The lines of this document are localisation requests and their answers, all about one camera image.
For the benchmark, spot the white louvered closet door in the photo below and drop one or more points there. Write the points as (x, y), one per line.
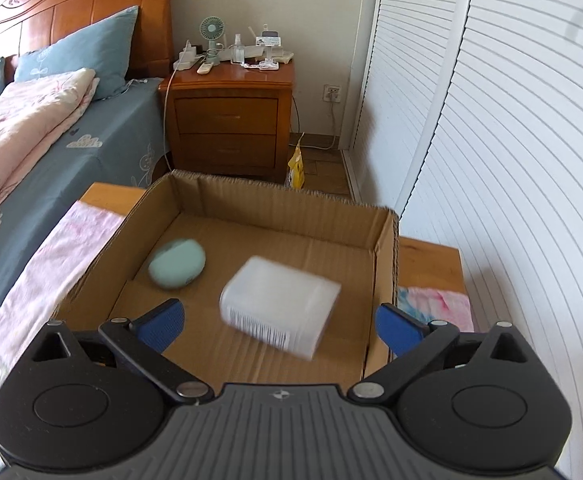
(470, 126)

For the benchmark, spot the small green desk fan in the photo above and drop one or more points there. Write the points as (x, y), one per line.
(212, 30)

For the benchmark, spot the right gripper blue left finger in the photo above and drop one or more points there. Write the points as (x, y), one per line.
(138, 345)

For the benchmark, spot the brown cardboard box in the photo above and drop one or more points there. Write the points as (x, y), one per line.
(234, 220)

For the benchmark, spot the white power strip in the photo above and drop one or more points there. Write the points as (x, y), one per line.
(187, 58)

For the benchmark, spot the clear spray bottle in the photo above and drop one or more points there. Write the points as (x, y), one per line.
(238, 56)

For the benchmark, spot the pink floral quilt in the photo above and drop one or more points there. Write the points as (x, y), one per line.
(34, 114)

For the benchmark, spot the pink floral bedsheet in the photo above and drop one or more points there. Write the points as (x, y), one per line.
(46, 279)

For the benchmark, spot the green oval soap case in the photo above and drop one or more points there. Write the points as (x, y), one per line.
(177, 263)

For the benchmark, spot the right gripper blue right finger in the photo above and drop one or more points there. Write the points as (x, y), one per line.
(418, 349)

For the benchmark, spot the white translucent plastic box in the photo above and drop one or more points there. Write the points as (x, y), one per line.
(279, 305)

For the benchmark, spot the yellow bag on floor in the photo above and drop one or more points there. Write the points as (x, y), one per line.
(296, 169)

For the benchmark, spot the wooden headboard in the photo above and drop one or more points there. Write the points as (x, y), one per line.
(28, 25)

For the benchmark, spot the wooden nightstand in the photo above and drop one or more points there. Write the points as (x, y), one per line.
(230, 122)

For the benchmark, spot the wall power outlet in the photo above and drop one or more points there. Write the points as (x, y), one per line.
(331, 93)

